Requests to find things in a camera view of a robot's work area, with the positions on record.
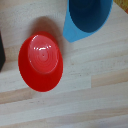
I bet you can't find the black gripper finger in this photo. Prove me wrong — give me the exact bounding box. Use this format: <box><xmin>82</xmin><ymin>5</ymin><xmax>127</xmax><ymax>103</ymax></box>
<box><xmin>0</xmin><ymin>31</ymin><xmax>6</xmax><ymax>72</ymax></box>

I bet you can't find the red plastic bowl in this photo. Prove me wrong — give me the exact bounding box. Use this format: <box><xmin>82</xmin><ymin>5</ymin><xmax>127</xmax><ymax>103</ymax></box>
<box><xmin>17</xmin><ymin>31</ymin><xmax>64</xmax><ymax>93</ymax></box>

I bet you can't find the blue plastic cup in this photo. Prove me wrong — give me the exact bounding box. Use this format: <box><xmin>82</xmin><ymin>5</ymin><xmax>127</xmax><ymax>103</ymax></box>
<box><xmin>62</xmin><ymin>0</ymin><xmax>114</xmax><ymax>44</ymax></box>

